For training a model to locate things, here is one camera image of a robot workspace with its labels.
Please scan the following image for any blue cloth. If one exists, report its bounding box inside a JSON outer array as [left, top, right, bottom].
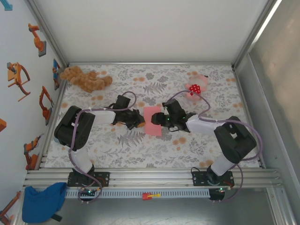
[[22, 182, 68, 224]]

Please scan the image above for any wide grooved aluminium rail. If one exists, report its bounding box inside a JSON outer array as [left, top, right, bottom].
[[23, 167, 285, 188]]

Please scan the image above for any orange claw gripper sticker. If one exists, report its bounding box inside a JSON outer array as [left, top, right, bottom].
[[6, 62, 31, 103]]

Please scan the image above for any aluminium side rail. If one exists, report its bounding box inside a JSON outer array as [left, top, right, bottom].
[[233, 67, 266, 169], [35, 67, 70, 170]]

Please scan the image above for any red and yellow small toy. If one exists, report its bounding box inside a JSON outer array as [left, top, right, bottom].
[[142, 192, 161, 201]]

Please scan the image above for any aluminium frame post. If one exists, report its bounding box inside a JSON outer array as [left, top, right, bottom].
[[232, 0, 282, 68], [24, 0, 70, 68]]

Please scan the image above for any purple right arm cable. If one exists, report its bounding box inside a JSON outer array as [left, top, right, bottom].
[[164, 90, 262, 204]]

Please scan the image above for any pink plush doll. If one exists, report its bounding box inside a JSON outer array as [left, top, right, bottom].
[[184, 74, 209, 103]]

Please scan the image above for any brown teddy bear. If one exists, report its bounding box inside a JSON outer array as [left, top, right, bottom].
[[60, 66, 113, 94]]

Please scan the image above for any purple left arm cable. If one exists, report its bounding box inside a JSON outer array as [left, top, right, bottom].
[[69, 90, 138, 205]]

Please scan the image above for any white slotted cable duct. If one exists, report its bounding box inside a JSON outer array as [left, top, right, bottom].
[[65, 189, 210, 199]]

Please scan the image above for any pink cloth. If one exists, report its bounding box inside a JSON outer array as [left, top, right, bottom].
[[143, 106, 163, 136]]

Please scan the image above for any thin aluminium frame rail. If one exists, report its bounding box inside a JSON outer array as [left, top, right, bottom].
[[67, 61, 235, 67]]

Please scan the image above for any floral print table mat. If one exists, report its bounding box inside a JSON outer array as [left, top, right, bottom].
[[44, 63, 261, 169]]

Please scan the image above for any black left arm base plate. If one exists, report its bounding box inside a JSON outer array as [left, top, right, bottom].
[[67, 172, 111, 188]]

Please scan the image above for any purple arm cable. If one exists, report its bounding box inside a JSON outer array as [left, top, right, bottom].
[[164, 90, 262, 204], [69, 90, 138, 205]]

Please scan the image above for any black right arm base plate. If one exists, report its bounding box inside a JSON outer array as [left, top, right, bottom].
[[191, 171, 234, 188]]

